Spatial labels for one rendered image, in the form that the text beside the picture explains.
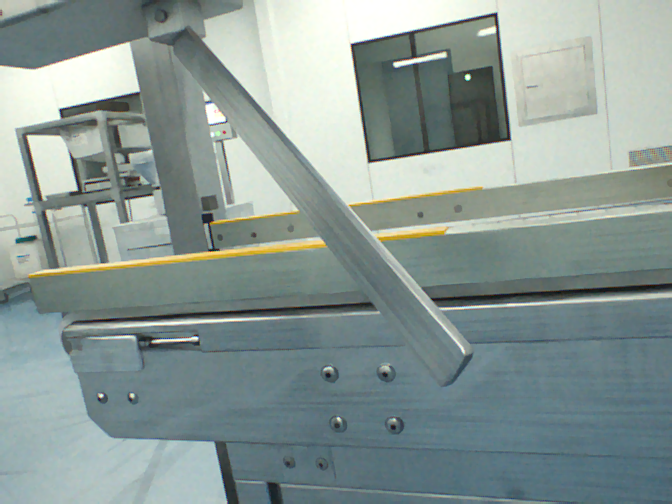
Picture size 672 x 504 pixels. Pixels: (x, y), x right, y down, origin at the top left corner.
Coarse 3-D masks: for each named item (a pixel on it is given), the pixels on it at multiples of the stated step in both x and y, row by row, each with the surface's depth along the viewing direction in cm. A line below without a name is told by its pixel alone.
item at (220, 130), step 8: (208, 104) 311; (208, 112) 312; (216, 112) 311; (208, 120) 313; (216, 120) 312; (224, 120) 311; (216, 128) 313; (224, 128) 312; (232, 128) 313; (216, 136) 314; (224, 136) 313; (232, 136) 313; (216, 144) 319; (224, 152) 322; (224, 160) 321; (224, 168) 321; (224, 176) 322; (224, 184) 323; (232, 192) 326; (232, 200) 325
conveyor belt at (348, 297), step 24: (552, 216) 54; (432, 288) 35; (456, 288) 34; (480, 288) 33; (504, 288) 33; (528, 288) 33; (552, 288) 32; (576, 288) 32; (72, 312) 45; (96, 312) 45; (120, 312) 44; (144, 312) 43; (168, 312) 42; (192, 312) 41
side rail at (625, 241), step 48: (432, 240) 32; (480, 240) 31; (528, 240) 30; (576, 240) 30; (624, 240) 29; (48, 288) 44; (96, 288) 42; (144, 288) 40; (192, 288) 39; (240, 288) 37; (288, 288) 36; (336, 288) 35
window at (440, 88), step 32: (416, 32) 510; (448, 32) 504; (480, 32) 499; (384, 64) 521; (416, 64) 515; (448, 64) 510; (480, 64) 504; (384, 96) 527; (416, 96) 521; (448, 96) 515; (480, 96) 509; (384, 128) 533; (416, 128) 527; (448, 128) 521; (480, 128) 515
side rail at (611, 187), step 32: (480, 192) 57; (512, 192) 56; (544, 192) 55; (576, 192) 54; (608, 192) 53; (640, 192) 52; (224, 224) 68; (256, 224) 67; (288, 224) 65; (384, 224) 61; (416, 224) 60
